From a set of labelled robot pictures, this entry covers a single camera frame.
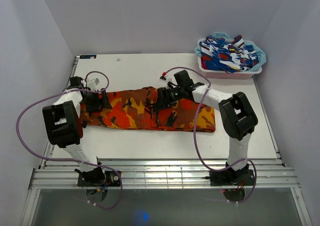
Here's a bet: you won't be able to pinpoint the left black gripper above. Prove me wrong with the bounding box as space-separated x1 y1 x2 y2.
80 88 113 113

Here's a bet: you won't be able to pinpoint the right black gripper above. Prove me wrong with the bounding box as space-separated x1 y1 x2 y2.
153 86 184 112

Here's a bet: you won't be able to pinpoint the orange camouflage trousers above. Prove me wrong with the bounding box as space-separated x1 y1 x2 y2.
80 86 216 133

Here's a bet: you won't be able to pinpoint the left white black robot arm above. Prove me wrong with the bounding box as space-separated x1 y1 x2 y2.
42 76 112 186

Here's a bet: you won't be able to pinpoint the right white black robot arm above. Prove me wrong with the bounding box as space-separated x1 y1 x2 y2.
152 67 258 186

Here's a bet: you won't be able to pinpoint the blue label sticker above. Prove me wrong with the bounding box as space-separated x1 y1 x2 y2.
79 54 97 60

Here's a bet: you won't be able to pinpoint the blue white red patterned garment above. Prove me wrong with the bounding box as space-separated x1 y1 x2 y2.
198 35 258 74

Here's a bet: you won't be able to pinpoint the light blue garment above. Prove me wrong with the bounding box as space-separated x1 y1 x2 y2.
194 31 268 72

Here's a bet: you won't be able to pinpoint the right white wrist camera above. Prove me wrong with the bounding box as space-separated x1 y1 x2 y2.
159 72 175 89

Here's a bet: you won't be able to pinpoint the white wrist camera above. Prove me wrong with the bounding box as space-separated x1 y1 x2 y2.
159 72 175 89
85 78 100 92

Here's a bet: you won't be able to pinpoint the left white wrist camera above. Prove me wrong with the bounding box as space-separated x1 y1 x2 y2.
85 78 100 92

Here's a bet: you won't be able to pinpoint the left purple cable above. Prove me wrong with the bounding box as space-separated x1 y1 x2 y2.
15 70 124 210

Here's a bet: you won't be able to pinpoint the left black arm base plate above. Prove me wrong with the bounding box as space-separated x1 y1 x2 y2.
76 171 121 187

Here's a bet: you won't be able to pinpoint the aluminium frame rail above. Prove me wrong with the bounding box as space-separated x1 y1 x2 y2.
29 158 300 190

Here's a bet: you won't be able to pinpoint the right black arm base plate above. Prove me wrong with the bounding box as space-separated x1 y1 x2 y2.
209 169 256 187

